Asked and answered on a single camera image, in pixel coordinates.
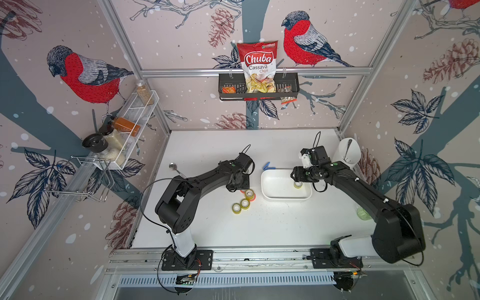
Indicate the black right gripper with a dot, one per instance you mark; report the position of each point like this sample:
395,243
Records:
297,174

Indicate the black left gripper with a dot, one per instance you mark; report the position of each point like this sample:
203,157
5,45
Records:
246,185

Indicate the white storage box tray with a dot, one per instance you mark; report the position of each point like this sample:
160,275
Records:
277,185

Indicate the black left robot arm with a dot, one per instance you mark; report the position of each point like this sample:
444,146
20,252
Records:
178,204

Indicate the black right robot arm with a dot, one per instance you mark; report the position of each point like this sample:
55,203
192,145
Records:
398,233

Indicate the yellow core tape roll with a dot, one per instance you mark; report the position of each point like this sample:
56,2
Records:
245,204
236,208

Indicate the blue plastic clip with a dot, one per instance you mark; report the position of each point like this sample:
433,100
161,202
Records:
267,166

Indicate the white utensil holder cup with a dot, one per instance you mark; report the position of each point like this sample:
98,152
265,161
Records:
347,152

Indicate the green glass cup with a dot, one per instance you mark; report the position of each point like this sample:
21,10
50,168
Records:
362,214

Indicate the metal spoon on table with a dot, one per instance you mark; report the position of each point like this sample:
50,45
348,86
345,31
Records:
173,166

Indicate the small snack packet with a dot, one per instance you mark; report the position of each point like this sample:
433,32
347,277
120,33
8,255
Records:
287,100

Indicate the Chuba cassava chips bag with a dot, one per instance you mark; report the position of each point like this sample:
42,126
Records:
258,62

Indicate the orange spice bottle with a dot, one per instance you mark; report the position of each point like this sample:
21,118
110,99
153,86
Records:
125,126

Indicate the clear spice jar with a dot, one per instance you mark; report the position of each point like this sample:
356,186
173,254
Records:
144,93

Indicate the black lid spice jar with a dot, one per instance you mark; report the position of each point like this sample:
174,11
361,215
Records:
97,144

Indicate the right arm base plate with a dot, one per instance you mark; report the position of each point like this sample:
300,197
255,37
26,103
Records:
333,257

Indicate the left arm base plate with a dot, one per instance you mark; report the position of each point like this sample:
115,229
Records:
195,261

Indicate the black wire wall basket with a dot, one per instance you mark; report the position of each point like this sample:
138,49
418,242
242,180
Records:
233,87

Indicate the white wire spice rack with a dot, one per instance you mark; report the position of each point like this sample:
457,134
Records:
125,146

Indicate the chrome wire rack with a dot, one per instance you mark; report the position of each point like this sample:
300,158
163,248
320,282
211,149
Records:
83,178

